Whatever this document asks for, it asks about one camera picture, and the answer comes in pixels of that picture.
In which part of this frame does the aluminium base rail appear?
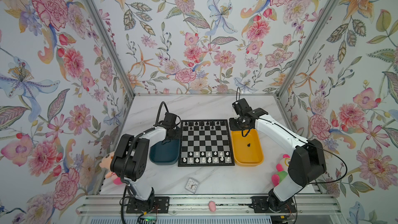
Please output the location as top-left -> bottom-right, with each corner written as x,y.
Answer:
77,194 -> 341,217

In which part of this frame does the pink faced plush doll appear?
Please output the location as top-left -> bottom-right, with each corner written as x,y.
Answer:
99,152 -> 122,185

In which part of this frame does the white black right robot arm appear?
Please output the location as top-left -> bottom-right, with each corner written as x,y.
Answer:
229,99 -> 326,213

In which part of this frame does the small pink toy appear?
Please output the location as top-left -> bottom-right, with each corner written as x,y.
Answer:
208,201 -> 217,213

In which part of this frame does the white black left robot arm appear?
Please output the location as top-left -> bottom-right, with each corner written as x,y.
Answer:
110,102 -> 181,213

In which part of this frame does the green pink owl plush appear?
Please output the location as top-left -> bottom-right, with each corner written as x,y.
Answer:
271,154 -> 291,186

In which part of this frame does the yellow plastic tray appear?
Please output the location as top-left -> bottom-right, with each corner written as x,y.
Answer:
231,129 -> 264,167

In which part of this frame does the small white square clock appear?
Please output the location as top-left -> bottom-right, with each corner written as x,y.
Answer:
185,178 -> 200,194

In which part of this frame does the teal plastic tray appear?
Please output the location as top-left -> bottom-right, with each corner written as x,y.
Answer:
149,127 -> 181,166

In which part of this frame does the black white chess board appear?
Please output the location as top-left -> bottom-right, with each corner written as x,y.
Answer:
178,119 -> 235,168

